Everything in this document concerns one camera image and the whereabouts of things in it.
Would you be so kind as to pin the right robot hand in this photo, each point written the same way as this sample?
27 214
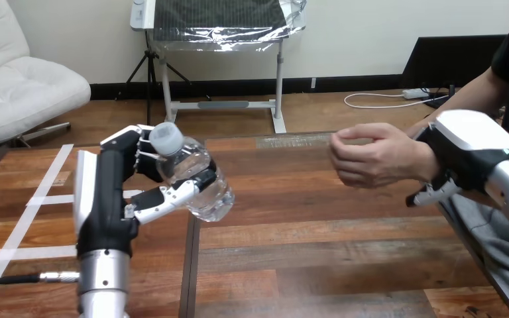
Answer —
465 149

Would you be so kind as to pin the white cushioned chair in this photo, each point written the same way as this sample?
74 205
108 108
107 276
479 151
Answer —
13 83

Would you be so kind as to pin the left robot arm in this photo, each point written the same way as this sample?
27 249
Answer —
103 283

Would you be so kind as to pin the person's hand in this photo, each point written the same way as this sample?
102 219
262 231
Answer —
377 156

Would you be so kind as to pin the person's body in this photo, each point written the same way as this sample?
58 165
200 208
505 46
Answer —
507 184

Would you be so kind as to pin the white power strip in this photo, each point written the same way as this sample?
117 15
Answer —
415 93

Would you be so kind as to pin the black tripod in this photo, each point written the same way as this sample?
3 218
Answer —
149 66

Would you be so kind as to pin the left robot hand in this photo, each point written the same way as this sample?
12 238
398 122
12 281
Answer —
105 206

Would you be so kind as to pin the person's forearm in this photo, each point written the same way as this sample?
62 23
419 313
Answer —
465 98

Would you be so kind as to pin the white desk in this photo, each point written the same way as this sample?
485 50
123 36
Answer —
219 103

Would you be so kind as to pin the clear water bottle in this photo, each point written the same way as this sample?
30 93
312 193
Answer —
193 175

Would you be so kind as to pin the dark screen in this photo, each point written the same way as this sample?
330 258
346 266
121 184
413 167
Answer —
452 61

